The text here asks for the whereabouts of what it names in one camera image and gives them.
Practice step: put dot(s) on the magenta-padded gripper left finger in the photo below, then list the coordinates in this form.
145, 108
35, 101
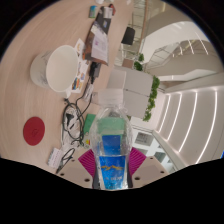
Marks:
71, 170

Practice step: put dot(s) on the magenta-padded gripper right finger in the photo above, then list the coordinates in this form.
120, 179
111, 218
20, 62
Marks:
150, 170

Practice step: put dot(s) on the clear water bottle blue label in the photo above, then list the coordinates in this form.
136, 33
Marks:
111, 146

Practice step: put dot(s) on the white printed card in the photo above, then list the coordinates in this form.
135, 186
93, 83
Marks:
55, 156

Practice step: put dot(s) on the flat round red coaster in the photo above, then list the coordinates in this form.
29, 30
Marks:
34, 131

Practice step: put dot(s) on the ceiling light strips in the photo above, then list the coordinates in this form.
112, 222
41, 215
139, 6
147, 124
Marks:
190, 120

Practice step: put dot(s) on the green plants on cabinet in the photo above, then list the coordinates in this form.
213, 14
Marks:
153, 96

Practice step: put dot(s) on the white cabinet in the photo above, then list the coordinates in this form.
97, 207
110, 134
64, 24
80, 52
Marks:
136, 91

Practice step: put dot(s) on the white patterned cup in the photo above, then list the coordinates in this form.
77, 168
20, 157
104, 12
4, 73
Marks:
56, 70

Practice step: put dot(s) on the black power adapter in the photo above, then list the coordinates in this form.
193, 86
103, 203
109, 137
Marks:
95, 70

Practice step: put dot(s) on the colourful sticker sheet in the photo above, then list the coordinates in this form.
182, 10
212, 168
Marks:
80, 66

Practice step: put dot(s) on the potted green plants by railing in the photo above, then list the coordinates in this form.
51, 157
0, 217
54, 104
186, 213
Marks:
138, 61

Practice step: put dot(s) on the small green blue marker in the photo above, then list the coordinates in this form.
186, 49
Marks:
92, 11

